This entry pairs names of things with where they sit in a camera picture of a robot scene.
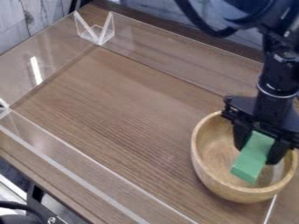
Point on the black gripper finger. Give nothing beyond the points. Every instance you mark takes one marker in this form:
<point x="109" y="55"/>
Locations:
<point x="278" y="150"/>
<point x="242" y="130"/>

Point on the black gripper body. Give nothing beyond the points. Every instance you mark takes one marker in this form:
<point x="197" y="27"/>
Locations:
<point x="270" y="117"/>

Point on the green rectangular block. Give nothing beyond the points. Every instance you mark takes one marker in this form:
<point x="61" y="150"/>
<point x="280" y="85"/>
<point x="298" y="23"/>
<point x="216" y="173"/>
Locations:
<point x="252" y="159"/>

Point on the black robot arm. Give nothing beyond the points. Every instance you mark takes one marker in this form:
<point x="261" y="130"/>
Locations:
<point x="276" y="19"/>

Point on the wooden bowl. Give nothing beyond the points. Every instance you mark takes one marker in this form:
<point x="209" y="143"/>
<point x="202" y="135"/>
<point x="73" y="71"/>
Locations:
<point x="213" y="157"/>

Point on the clear acrylic corner bracket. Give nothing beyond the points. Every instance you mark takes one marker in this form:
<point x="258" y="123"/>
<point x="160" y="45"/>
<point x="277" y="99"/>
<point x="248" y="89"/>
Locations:
<point x="97" y="34"/>

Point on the black metal table frame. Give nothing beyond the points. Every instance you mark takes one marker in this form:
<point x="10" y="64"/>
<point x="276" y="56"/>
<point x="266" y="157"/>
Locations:
<point x="53" y="211"/>

